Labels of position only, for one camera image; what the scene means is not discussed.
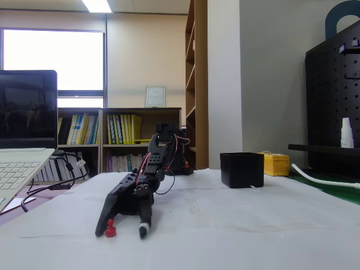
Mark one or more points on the small red pawn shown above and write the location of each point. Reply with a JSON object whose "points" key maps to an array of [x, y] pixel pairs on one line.
{"points": [[111, 232]]}

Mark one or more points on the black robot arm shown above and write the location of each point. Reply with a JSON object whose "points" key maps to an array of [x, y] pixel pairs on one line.
{"points": [[168, 129]]}

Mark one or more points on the black square container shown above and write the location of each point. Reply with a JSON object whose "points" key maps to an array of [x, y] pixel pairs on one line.
{"points": [[242, 171]]}

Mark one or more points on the yellow cardboard box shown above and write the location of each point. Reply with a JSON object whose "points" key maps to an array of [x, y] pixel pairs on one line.
{"points": [[277, 166]]}

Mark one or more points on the mixed colour book row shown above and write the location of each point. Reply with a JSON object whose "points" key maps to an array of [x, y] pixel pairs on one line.
{"points": [[123, 163]]}

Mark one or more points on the low wooden bookshelf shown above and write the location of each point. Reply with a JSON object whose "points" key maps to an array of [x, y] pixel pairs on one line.
{"points": [[126, 148], [80, 148]]}

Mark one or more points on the flat yellow book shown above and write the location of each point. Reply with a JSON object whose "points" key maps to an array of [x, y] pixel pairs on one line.
{"points": [[142, 141]]}

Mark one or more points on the white book row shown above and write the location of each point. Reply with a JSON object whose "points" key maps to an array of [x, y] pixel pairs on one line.
{"points": [[50, 173]]}

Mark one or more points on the yellow green book row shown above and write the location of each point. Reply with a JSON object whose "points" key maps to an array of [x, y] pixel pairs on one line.
{"points": [[123, 129]]}

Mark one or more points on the white paper sheet cover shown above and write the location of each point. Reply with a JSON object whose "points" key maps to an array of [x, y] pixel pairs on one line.
{"points": [[225, 225]]}

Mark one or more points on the yellow blue book row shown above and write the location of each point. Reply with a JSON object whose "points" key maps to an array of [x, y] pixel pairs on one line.
{"points": [[81, 129]]}

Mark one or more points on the white paper slip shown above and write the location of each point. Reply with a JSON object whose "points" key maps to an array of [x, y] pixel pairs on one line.
{"points": [[19, 204]]}

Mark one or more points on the framed white certificate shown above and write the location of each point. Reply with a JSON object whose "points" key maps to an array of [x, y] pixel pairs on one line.
{"points": [[155, 97]]}

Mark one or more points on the white laptop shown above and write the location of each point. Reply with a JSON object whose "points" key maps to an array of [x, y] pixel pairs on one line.
{"points": [[28, 112]]}

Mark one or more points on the tall wooden bookshelf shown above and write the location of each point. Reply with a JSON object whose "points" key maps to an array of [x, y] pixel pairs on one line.
{"points": [[201, 84]]}

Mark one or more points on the bright window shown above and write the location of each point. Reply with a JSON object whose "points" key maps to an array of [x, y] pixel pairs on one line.
{"points": [[53, 56]]}

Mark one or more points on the green desk mat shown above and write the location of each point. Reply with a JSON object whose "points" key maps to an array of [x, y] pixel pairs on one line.
{"points": [[337, 192]]}

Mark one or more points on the ceiling light panel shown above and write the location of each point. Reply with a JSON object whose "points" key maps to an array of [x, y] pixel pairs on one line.
{"points": [[97, 5]]}

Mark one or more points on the white plastic bottle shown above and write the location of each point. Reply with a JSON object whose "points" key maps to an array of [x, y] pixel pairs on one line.
{"points": [[347, 137]]}

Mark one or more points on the black pegboard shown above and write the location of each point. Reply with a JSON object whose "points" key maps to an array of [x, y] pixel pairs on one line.
{"points": [[332, 98]]}

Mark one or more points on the teal arch sign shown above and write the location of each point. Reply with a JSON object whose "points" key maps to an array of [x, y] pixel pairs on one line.
{"points": [[330, 22]]}

